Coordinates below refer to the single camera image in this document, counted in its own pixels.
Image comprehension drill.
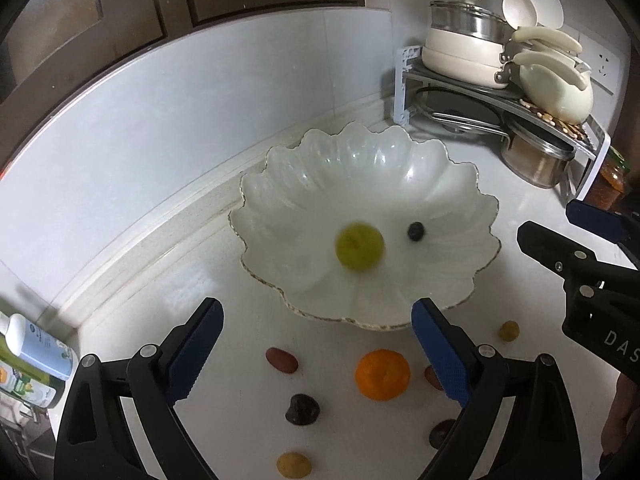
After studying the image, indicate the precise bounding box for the red grape tomato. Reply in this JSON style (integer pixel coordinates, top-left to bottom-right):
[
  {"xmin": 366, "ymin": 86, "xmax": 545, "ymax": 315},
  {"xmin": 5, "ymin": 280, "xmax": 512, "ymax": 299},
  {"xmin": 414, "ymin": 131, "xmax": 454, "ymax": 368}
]
[{"xmin": 424, "ymin": 365, "xmax": 444, "ymax": 391}]

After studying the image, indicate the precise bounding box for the yellow grape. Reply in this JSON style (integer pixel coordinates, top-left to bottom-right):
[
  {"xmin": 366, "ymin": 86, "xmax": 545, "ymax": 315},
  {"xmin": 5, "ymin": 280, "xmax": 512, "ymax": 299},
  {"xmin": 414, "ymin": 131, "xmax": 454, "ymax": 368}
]
[{"xmin": 498, "ymin": 320, "xmax": 521, "ymax": 342}]

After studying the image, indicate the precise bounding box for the orange mandarin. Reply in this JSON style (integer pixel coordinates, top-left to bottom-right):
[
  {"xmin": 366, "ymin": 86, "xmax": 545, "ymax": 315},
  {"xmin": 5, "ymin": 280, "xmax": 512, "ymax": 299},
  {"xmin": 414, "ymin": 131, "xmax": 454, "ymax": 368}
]
[{"xmin": 354, "ymin": 349, "xmax": 411, "ymax": 402}]

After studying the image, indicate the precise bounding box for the large dark plum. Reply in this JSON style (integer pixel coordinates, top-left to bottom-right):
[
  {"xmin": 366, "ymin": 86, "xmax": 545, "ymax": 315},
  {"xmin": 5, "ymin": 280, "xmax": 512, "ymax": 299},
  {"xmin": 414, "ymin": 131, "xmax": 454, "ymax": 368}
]
[{"xmin": 428, "ymin": 419, "xmax": 456, "ymax": 450}]

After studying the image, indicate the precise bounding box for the blueberry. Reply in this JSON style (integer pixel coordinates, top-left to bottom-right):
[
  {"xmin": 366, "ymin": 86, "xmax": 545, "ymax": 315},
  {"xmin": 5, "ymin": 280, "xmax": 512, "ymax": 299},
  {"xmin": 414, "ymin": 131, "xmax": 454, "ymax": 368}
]
[{"xmin": 407, "ymin": 221, "xmax": 426, "ymax": 242}]

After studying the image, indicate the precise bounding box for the green apple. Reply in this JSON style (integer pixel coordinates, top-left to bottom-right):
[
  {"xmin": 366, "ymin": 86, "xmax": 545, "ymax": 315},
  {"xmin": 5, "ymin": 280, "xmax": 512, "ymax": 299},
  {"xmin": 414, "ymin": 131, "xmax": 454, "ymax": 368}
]
[{"xmin": 334, "ymin": 222, "xmax": 385, "ymax": 272}]

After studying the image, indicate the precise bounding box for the person's right hand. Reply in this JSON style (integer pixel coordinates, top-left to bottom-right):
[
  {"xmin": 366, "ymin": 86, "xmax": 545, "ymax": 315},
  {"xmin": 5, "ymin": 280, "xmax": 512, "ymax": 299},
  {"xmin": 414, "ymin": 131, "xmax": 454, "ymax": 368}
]
[{"xmin": 601, "ymin": 374, "xmax": 639, "ymax": 456}]

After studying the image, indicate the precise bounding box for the jar of orange preserve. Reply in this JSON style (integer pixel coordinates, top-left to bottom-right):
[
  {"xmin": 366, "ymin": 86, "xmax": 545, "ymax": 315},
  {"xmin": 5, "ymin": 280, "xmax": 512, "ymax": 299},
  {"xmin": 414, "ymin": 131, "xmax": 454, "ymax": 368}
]
[{"xmin": 584, "ymin": 146, "xmax": 630, "ymax": 210}]

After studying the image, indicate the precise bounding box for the white corner shelf rack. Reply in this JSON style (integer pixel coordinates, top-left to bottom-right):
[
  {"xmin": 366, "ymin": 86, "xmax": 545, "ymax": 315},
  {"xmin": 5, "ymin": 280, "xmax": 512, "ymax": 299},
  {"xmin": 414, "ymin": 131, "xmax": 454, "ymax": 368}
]
[{"xmin": 393, "ymin": 46, "xmax": 611, "ymax": 200}]

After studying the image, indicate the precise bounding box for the red grape left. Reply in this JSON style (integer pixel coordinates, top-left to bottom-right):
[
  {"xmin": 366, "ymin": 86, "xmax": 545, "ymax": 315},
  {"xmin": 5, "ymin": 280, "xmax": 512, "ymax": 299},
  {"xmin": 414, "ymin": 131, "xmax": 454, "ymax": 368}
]
[{"xmin": 265, "ymin": 347, "xmax": 299, "ymax": 374}]

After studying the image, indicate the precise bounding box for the wooden bead trivet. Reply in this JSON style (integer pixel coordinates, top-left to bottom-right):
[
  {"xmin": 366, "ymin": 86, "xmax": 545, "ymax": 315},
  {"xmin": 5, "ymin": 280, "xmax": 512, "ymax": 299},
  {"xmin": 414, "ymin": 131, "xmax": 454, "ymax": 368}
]
[{"xmin": 518, "ymin": 99, "xmax": 589, "ymax": 143}]

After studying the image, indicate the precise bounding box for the stainless steel pot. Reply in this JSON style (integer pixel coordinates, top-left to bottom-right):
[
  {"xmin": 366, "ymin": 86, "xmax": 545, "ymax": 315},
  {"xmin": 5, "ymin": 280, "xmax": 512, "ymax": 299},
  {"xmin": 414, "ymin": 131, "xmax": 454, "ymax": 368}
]
[{"xmin": 501, "ymin": 114, "xmax": 576, "ymax": 188}]

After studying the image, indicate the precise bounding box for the green dish soap bottle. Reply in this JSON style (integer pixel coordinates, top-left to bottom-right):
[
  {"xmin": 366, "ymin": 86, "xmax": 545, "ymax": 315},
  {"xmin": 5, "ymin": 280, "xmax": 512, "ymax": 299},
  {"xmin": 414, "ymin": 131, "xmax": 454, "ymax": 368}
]
[{"xmin": 0, "ymin": 337, "xmax": 65, "ymax": 410}]

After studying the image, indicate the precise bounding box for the yellow-brown small fruit left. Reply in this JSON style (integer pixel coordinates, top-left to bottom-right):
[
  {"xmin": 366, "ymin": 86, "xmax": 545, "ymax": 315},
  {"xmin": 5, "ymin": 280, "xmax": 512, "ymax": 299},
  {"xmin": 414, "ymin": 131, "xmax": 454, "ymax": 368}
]
[{"xmin": 277, "ymin": 452, "xmax": 312, "ymax": 479}]

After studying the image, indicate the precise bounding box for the cream kettle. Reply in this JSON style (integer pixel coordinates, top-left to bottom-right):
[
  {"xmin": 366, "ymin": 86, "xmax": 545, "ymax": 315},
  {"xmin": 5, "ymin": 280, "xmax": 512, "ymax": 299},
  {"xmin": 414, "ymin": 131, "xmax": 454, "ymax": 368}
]
[{"xmin": 504, "ymin": 26, "xmax": 593, "ymax": 125}]

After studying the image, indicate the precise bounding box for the white scalloped bowl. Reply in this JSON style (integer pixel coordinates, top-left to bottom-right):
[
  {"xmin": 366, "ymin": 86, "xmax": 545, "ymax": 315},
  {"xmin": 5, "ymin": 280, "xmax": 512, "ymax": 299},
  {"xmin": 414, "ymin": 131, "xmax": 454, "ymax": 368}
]
[{"xmin": 229, "ymin": 122, "xmax": 501, "ymax": 330}]

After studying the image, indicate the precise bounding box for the white pump bottle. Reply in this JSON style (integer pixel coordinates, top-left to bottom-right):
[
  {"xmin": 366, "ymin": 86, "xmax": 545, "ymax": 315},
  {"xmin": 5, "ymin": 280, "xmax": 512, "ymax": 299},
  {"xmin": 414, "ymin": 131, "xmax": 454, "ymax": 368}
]
[{"xmin": 1, "ymin": 313, "xmax": 75, "ymax": 382}]

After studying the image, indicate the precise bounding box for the glass lid under shelf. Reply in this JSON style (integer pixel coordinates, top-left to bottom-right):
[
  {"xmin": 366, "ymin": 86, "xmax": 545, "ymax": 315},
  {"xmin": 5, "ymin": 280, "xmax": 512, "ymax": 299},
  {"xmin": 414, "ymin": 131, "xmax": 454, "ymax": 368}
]
[{"xmin": 412, "ymin": 87, "xmax": 506, "ymax": 139}]

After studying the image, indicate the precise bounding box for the white spoon right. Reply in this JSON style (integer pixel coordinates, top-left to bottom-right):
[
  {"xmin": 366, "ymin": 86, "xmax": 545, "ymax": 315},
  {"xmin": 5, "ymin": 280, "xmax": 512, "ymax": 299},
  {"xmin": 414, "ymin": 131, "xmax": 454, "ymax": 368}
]
[{"xmin": 532, "ymin": 0, "xmax": 564, "ymax": 29}]

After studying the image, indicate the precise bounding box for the white spoon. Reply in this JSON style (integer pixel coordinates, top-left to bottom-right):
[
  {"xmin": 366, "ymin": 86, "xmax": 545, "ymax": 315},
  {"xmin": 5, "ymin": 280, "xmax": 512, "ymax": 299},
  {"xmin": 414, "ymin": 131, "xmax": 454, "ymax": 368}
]
[
  {"xmin": 502, "ymin": 0, "xmax": 537, "ymax": 29},
  {"xmin": 532, "ymin": 0, "xmax": 564, "ymax": 29}
]

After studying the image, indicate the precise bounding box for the cream pot with glass lid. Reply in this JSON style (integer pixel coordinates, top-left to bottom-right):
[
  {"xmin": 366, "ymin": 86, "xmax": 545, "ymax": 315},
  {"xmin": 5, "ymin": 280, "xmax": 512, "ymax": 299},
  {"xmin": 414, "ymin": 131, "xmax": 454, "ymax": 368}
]
[{"xmin": 421, "ymin": 0, "xmax": 514, "ymax": 89}]

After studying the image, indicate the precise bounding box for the white spoon left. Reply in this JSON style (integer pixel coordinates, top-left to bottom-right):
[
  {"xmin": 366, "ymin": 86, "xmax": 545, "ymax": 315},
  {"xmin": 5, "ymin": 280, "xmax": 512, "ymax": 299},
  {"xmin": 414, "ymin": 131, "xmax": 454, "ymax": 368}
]
[{"xmin": 502, "ymin": 0, "xmax": 537, "ymax": 29}]

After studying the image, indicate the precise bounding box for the wall power socket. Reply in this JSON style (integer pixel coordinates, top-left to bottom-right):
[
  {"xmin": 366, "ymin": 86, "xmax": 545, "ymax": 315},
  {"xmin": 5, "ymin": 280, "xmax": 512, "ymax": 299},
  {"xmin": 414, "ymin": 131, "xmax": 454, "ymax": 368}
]
[{"xmin": 579, "ymin": 34, "xmax": 620, "ymax": 94}]

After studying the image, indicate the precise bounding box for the dark wooden window frame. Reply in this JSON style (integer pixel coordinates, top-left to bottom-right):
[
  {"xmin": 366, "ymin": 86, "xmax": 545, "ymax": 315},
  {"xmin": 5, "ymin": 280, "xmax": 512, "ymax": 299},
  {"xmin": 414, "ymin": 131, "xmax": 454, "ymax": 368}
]
[{"xmin": 1, "ymin": 0, "xmax": 364, "ymax": 167}]

